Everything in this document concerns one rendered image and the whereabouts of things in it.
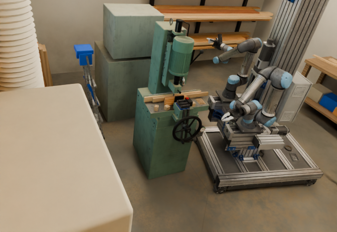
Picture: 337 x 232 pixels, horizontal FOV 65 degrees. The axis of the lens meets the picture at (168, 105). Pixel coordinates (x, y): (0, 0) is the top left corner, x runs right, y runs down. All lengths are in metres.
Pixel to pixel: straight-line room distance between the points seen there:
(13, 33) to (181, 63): 1.60
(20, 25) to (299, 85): 2.38
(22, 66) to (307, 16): 2.12
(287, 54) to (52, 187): 2.25
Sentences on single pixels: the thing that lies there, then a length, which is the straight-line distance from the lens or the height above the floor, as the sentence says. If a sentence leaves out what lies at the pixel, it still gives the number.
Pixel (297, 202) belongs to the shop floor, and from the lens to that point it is 3.38.
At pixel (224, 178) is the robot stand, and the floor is 0.23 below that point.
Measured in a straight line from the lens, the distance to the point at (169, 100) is 2.43.
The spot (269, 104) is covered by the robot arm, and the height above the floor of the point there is 1.15.
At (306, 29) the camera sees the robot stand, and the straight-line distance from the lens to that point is 2.55.
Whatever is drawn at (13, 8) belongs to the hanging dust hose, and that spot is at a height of 2.03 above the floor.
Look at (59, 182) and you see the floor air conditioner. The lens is 0.63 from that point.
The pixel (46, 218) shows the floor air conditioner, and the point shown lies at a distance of 0.58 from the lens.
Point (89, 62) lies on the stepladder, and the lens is 2.78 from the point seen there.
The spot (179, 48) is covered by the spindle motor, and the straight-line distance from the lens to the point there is 2.23.
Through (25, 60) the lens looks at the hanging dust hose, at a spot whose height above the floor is 1.87.
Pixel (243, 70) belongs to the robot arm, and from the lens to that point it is 2.94.
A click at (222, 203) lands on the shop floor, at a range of 2.97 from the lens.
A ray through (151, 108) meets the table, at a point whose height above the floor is 0.90.
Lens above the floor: 2.28
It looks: 34 degrees down
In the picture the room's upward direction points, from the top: 10 degrees clockwise
